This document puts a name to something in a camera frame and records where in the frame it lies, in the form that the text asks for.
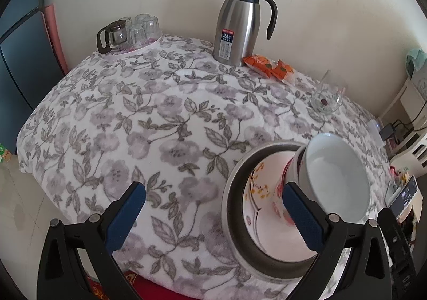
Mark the green cloth on shelf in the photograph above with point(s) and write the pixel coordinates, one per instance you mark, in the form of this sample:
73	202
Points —
414	61

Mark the orange snack packet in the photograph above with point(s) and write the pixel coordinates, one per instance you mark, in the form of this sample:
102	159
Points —
278	70

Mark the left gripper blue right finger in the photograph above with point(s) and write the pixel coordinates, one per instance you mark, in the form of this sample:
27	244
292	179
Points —
306	215

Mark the stainless steel thermos jug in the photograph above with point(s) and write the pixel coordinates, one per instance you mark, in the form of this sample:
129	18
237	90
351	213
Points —
237	30

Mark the smartphone on stand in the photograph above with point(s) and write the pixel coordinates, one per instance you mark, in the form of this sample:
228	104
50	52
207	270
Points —
402	200

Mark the small clear glass cups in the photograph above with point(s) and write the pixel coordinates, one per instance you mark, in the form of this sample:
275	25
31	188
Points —
143	30

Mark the small white square bowl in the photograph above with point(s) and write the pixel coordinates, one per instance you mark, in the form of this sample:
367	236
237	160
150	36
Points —
294	168

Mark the white lattice chair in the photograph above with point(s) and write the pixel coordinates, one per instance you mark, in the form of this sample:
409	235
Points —
413	158

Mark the grey floral tablecloth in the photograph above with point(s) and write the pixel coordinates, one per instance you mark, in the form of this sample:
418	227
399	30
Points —
177	121

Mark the white side shelf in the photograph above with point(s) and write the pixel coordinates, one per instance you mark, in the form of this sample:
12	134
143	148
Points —
407	112

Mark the clear glass mug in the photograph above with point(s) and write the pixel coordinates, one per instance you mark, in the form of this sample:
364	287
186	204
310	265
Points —
329	93

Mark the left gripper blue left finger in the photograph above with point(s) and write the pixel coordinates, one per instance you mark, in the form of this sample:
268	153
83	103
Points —
124	213

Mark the stainless steel plate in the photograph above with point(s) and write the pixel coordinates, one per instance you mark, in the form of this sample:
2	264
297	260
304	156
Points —
251	258

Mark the white plate black rim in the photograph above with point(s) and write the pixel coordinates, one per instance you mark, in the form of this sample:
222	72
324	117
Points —
265	218

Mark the strawberry pattern red-rim bowl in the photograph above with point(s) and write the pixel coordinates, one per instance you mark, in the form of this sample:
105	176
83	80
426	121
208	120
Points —
282	181

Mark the large light blue bowl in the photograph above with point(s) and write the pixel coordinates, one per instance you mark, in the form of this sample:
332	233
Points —
332	174

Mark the glass teapot black handle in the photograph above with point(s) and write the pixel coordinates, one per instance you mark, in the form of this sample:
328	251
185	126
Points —
114	36

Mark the white power strip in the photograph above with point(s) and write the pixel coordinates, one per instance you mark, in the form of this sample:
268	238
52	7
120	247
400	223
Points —
374	131

